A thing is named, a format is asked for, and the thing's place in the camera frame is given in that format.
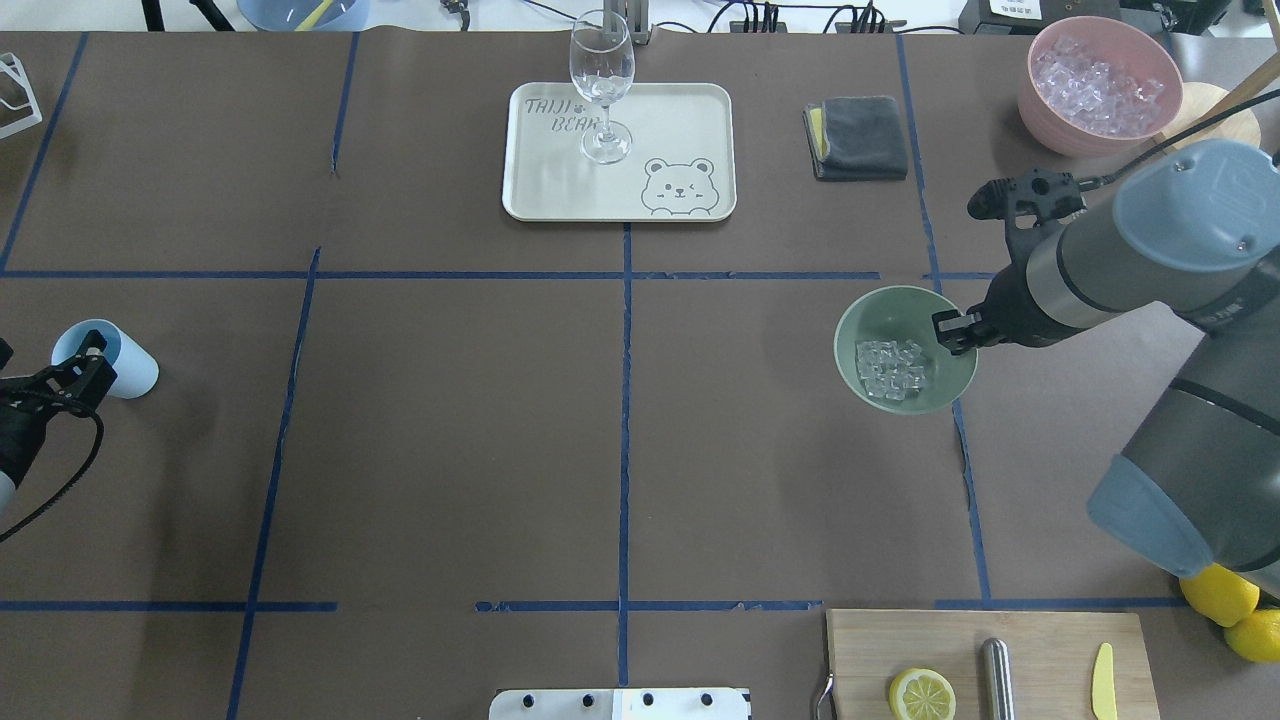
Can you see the pink bowl of ice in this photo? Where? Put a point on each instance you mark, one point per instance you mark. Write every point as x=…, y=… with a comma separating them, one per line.
x=1093, y=86

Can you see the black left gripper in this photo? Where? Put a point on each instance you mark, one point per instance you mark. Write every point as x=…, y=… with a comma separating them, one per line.
x=14, y=432

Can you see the white wire cup rack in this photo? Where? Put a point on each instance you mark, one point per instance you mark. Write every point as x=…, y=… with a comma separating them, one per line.
x=19, y=105

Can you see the light blue cup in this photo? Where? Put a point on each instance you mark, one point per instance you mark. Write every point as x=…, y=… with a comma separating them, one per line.
x=136, y=370

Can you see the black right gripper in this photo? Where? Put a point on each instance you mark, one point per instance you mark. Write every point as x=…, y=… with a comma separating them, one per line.
x=1004, y=315

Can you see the green bowl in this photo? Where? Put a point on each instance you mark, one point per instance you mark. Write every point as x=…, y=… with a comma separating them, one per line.
x=904, y=312

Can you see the black camera tripod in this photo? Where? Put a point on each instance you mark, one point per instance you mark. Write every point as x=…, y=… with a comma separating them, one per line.
x=201, y=15

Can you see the clear wine glass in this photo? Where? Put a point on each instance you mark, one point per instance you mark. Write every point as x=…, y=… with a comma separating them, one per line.
x=602, y=68

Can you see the grey yellow cloth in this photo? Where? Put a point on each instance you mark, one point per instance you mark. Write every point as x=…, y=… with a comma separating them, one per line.
x=856, y=139

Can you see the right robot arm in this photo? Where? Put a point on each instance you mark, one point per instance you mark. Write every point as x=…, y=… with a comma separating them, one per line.
x=1196, y=234

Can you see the steel muddler black tip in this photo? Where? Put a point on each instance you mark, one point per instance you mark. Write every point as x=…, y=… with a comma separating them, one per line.
x=1000, y=693

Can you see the ice cubes in green bowl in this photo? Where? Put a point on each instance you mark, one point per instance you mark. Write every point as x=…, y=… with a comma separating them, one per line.
x=892, y=370

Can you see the lemon half slice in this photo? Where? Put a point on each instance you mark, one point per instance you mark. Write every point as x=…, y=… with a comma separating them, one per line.
x=921, y=693

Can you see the wooden mug tree stand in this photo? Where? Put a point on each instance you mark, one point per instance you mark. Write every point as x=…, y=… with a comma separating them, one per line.
x=1199, y=101

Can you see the large blue bowl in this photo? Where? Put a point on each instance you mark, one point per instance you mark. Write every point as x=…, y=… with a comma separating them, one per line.
x=287, y=16

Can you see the yellow lemon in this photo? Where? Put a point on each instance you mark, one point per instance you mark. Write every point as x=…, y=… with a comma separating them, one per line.
x=1255, y=638
x=1220, y=595

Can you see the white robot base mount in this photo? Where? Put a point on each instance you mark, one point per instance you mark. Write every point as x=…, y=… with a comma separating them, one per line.
x=623, y=703

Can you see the wooden cutting board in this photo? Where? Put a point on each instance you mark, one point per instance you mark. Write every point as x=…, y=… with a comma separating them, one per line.
x=1050, y=665

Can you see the yellow lemon front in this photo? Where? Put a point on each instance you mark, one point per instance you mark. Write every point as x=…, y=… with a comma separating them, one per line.
x=1220, y=595

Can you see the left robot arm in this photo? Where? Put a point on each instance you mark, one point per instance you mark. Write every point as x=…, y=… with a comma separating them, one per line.
x=9, y=489

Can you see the yellow lemon rear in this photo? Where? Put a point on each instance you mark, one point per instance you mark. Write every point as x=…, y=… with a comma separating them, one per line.
x=1255, y=638

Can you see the yellow plastic fork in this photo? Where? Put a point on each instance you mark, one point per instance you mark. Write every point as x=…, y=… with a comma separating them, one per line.
x=314, y=16

